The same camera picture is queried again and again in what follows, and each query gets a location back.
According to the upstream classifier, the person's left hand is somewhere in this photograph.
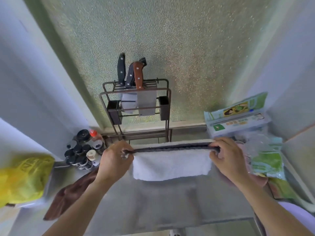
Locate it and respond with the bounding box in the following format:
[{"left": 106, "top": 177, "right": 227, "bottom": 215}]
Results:
[{"left": 97, "top": 141, "right": 135, "bottom": 185}]

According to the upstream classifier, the person's right hand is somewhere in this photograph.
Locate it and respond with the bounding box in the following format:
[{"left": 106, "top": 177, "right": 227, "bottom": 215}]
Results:
[{"left": 208, "top": 137, "right": 251, "bottom": 186}]

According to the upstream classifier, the white towel with dark edge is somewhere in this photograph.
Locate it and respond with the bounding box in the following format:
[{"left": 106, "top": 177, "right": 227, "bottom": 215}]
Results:
[{"left": 128, "top": 139, "right": 221, "bottom": 182}]

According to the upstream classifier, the person's right forearm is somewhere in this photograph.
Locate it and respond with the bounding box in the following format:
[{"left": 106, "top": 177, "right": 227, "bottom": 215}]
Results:
[{"left": 233, "top": 174, "right": 315, "bottom": 236}]

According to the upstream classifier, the person's left forearm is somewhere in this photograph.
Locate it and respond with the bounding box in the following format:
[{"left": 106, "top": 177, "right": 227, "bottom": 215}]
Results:
[{"left": 42, "top": 175, "right": 119, "bottom": 236}]

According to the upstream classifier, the brown metal knife rack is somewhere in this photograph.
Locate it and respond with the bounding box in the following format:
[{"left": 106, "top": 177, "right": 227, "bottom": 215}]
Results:
[{"left": 99, "top": 79, "right": 173, "bottom": 146}]

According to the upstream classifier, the beige-capped jar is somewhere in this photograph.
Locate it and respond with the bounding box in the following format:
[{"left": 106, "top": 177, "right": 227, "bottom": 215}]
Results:
[{"left": 86, "top": 150, "right": 100, "bottom": 167}]

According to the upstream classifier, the red-capped bottle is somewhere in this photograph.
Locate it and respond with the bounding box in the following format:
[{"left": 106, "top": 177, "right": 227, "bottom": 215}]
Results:
[{"left": 89, "top": 129, "right": 103, "bottom": 143}]

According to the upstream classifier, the dark utensil cup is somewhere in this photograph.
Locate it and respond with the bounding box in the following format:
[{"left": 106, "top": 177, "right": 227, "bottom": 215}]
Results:
[
  {"left": 158, "top": 96, "right": 170, "bottom": 121},
  {"left": 107, "top": 100, "right": 123, "bottom": 125}
]

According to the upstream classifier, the green and white wrap box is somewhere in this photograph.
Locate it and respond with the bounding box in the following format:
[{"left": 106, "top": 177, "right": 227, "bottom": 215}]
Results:
[{"left": 206, "top": 111, "right": 271, "bottom": 139}]

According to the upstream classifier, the cluster of dark-capped spice jars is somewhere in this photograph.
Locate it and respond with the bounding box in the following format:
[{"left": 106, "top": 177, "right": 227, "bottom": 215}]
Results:
[{"left": 64, "top": 129, "right": 105, "bottom": 171}]

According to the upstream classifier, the clear bag with green packets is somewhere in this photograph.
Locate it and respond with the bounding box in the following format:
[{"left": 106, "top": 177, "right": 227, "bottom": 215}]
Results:
[{"left": 236, "top": 133, "right": 300, "bottom": 200}]

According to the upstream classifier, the green printed flat packet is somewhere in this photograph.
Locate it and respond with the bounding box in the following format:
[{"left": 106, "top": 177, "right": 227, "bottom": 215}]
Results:
[{"left": 204, "top": 92, "right": 268, "bottom": 122}]

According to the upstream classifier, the brown cloth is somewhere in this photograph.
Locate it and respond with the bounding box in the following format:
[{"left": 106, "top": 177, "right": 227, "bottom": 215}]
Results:
[{"left": 43, "top": 167, "right": 100, "bottom": 221}]

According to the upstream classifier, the yellow plastic bag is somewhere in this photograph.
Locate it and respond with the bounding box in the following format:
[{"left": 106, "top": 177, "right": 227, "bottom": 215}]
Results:
[{"left": 0, "top": 155, "right": 55, "bottom": 208}]

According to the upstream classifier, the frosted glass window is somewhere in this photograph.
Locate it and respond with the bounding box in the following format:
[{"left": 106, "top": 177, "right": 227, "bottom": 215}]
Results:
[{"left": 39, "top": 0, "right": 283, "bottom": 128}]

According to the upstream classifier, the brown wooden-handled cleaver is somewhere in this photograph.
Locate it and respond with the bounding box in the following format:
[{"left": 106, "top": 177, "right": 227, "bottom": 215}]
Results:
[{"left": 133, "top": 61, "right": 157, "bottom": 116}]

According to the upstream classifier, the short black-handled knife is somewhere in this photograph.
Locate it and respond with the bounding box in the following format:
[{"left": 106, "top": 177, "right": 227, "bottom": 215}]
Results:
[{"left": 121, "top": 64, "right": 137, "bottom": 114}]

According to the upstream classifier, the long black-handled knife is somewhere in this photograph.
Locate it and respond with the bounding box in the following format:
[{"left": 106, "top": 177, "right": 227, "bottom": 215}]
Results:
[{"left": 117, "top": 53, "right": 126, "bottom": 86}]

